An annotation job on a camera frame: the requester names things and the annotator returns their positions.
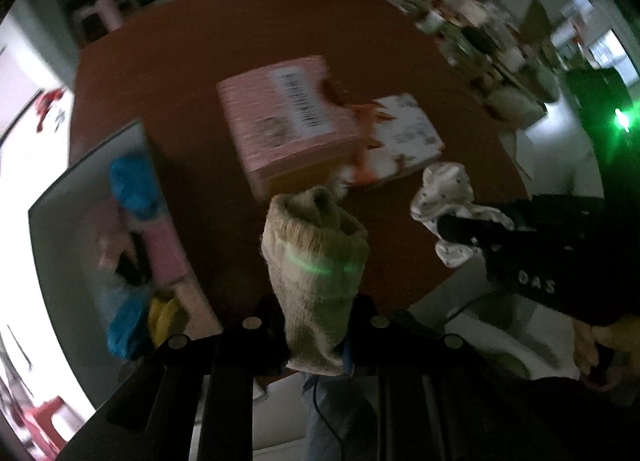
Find blue cloth ball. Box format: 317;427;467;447
108;152;164;221

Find cluttered round side table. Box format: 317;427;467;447
394;0;560;129

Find beige knitted sock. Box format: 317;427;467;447
262;186;369;377

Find white orange printed box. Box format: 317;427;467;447
340;93;445;187

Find small pink foam sponge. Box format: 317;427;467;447
85;198;134;270

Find red clothes on floor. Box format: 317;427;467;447
36;88;66;133

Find person's right hand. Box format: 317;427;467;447
573;319;640;377

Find pink foam sponge block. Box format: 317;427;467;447
142;218;191;285

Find pink patterned carton box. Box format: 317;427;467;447
217;56;360;202

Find dark blue fluffy cloth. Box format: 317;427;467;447
106;292;153;361

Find white open storage box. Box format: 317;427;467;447
28;122;222;408

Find pink plastic stool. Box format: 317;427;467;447
72;0;140;47

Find red plastic stool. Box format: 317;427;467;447
23;396;85;458

